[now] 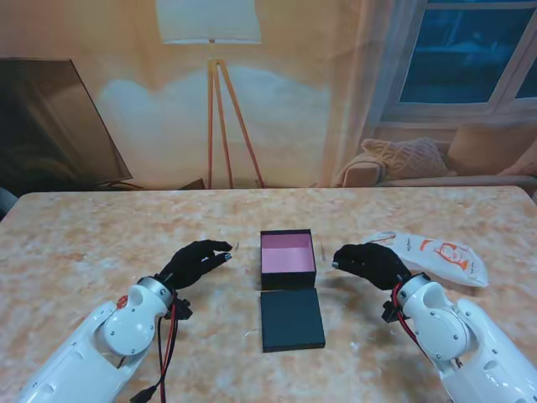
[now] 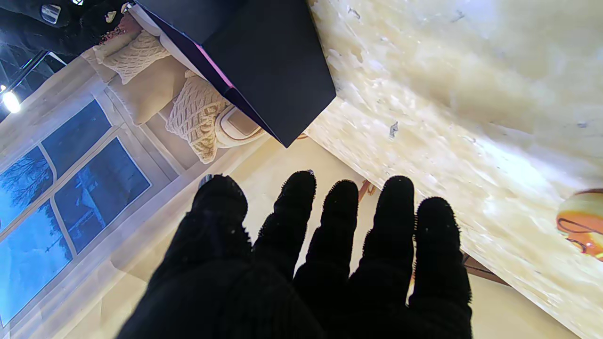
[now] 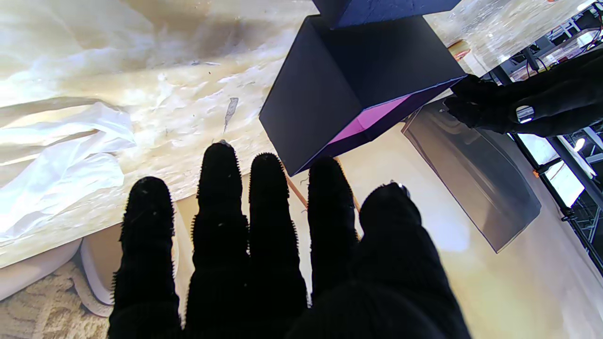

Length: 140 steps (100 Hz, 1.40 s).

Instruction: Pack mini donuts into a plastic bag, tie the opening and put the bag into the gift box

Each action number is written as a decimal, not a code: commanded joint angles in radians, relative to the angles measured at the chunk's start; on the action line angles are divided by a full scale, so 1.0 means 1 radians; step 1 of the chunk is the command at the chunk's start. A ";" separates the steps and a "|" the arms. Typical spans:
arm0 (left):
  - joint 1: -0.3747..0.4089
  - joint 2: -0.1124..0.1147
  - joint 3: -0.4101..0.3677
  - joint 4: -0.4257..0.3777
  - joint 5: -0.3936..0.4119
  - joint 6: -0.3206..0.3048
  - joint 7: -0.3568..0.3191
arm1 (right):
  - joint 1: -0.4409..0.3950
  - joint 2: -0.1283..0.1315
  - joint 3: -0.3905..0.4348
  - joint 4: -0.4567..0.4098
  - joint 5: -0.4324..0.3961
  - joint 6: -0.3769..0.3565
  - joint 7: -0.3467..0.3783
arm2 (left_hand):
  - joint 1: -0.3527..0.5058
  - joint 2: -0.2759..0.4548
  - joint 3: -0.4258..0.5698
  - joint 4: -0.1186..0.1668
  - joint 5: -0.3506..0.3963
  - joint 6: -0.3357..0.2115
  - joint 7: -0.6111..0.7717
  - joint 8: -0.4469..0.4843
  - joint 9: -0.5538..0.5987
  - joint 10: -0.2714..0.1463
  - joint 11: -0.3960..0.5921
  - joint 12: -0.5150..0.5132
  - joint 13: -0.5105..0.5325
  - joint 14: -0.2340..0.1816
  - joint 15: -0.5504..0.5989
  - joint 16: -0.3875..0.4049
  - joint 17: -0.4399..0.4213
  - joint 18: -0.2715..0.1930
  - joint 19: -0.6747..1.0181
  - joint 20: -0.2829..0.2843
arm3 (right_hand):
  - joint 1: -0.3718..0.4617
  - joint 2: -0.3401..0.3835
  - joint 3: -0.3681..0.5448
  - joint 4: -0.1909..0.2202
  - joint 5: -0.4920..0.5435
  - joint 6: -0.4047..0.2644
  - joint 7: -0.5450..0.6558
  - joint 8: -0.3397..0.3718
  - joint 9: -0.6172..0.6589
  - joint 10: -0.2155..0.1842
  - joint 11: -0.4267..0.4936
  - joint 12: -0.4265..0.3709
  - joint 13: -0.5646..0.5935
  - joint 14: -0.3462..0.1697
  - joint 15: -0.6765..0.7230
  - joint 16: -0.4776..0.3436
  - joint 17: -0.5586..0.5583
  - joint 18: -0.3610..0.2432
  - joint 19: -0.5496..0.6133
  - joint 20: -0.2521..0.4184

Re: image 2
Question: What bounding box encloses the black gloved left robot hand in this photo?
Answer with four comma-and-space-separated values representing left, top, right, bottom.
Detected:
118, 170, 473, 339

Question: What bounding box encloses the orange glazed mini donut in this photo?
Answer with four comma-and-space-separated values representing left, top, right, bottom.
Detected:
556, 188, 603, 262

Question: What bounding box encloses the black gift box pink inside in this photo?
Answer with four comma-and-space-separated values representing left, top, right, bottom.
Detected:
134, 0, 336, 148

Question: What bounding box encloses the sheer cream curtain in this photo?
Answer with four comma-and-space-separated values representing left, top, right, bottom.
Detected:
47, 137, 264, 339

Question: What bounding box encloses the beige sofa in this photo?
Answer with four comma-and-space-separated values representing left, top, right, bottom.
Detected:
80, 14, 267, 170

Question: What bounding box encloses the cream knitted pillow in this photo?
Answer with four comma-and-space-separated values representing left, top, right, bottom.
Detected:
166, 71, 231, 164
101, 31, 171, 85

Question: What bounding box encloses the white framed window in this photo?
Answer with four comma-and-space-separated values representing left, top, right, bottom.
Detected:
0, 99, 151, 325

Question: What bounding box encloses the plain beige pillow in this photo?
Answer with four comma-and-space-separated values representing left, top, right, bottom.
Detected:
111, 59, 189, 125

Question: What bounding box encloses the round studio light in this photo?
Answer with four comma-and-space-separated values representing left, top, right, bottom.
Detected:
0, 87, 22, 113

